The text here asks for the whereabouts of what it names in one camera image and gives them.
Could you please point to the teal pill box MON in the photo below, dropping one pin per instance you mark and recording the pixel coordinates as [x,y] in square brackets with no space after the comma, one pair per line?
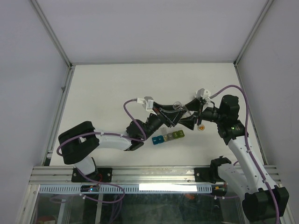
[155,140]

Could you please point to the clear pill box SAT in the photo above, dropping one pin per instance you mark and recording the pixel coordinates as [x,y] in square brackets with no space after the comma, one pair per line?
[170,136]

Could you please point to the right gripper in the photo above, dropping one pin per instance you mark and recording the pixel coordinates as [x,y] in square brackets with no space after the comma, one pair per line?
[188,122]

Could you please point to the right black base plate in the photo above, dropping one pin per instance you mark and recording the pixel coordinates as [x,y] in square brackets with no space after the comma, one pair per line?
[211,175]

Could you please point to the grey slotted cable duct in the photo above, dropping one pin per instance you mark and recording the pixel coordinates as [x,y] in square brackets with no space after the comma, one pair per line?
[128,189]

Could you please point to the green pill box THUR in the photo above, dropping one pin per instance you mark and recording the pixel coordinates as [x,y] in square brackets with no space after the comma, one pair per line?
[181,133]

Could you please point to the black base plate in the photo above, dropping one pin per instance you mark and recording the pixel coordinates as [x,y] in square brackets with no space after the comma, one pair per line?
[211,175]
[92,174]

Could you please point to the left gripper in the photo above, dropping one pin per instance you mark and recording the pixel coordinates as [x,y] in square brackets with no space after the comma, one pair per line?
[167,118]

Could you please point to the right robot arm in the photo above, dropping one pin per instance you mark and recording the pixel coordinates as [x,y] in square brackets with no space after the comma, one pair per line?
[261,197]

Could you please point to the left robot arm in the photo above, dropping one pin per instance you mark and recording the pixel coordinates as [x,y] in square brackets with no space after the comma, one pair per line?
[77,143]

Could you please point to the green pill box SUN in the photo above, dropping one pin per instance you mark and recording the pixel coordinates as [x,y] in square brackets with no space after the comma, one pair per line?
[175,135]

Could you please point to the clear pill jar gold lid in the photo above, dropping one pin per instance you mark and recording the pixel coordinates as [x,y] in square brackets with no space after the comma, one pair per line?
[179,106]

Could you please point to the aluminium mounting rail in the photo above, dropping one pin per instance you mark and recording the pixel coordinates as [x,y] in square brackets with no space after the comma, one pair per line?
[122,174]

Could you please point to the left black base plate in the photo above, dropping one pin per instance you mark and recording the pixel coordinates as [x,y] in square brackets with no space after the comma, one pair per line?
[92,174]

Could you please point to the teal pill box FRI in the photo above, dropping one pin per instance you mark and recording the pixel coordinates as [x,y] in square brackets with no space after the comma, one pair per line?
[160,139]

